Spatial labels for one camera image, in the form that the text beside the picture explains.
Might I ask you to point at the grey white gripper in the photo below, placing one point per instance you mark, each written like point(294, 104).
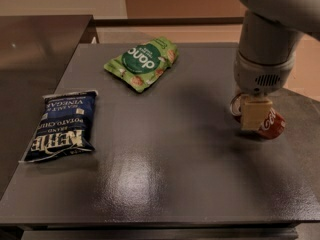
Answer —
point(257, 79)

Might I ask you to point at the red Coca-Cola can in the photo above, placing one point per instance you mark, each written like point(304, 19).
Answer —
point(271, 128)

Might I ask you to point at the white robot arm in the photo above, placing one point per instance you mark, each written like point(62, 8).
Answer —
point(271, 31)

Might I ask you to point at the green snack pouch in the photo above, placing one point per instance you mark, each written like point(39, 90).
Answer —
point(141, 66)

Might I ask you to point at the blue Kettle chips bag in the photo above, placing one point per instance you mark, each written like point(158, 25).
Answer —
point(64, 128)

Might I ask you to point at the dark side cabinet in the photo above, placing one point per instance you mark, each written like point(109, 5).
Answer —
point(34, 53)

